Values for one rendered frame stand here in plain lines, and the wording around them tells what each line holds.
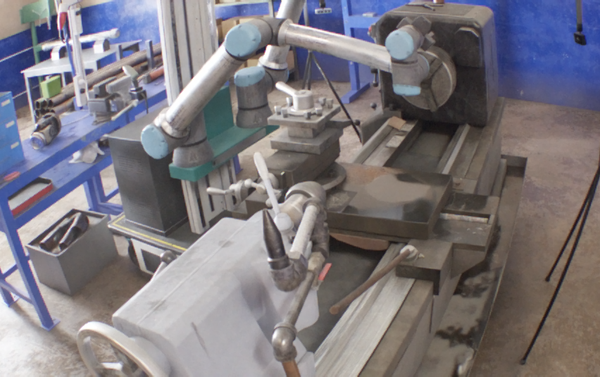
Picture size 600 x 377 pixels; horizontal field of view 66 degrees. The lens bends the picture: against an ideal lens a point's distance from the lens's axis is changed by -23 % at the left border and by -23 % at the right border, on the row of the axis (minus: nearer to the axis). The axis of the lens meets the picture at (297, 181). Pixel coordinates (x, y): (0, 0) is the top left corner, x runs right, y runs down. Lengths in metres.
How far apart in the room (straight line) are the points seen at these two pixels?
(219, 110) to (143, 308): 1.96
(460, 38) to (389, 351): 1.44
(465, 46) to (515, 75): 3.48
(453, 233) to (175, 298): 0.89
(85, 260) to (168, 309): 2.41
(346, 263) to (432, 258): 0.37
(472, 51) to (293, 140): 0.94
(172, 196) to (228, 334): 1.99
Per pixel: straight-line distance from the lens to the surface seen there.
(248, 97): 2.79
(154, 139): 2.30
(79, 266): 3.27
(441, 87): 2.24
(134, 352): 0.81
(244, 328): 0.99
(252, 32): 1.95
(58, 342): 2.93
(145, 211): 2.95
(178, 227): 2.97
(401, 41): 1.75
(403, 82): 1.79
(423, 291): 1.44
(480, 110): 2.45
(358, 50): 1.96
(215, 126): 2.79
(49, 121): 3.10
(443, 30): 2.39
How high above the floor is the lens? 1.69
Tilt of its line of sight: 25 degrees down
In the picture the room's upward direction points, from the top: 7 degrees counter-clockwise
